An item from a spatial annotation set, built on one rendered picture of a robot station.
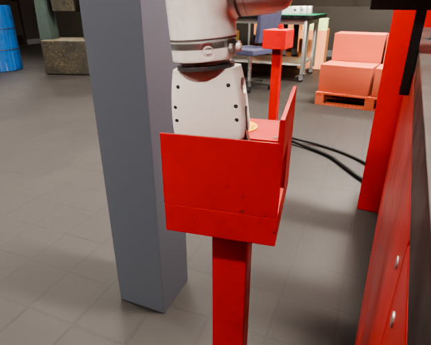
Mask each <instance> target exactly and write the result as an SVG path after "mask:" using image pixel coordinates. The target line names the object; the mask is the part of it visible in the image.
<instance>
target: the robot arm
mask: <svg viewBox="0 0 431 345"><path fill-rule="evenodd" d="M165 1H166V12H167V17H168V29H169V34H170V44H171V50H172V61H173V62H174V63H179V64H180V65H178V66H177V68H175V69H174V70H173V73H172V121H173V127H174V133H177V134H185V135H193V136H208V137H217V138H231V139H239V140H250V136H249V134H248V131H249V128H250V115H249V107H248V96H247V91H246V82H245V79H244V72H243V70H242V67H241V64H235V61H234V60H230V58H231V57H233V56H235V55H236V53H237V52H238V51H241V49H242V44H241V41H240V40H236V39H235V38H236V37H237V36H236V35H237V28H236V21H237V18H239V17H242V16H256V15H263V14H273V13H277V12H281V11H283V10H285V9H286V8H288V7H289V6H290V4H291V2H292V1H293V0H165Z"/></svg>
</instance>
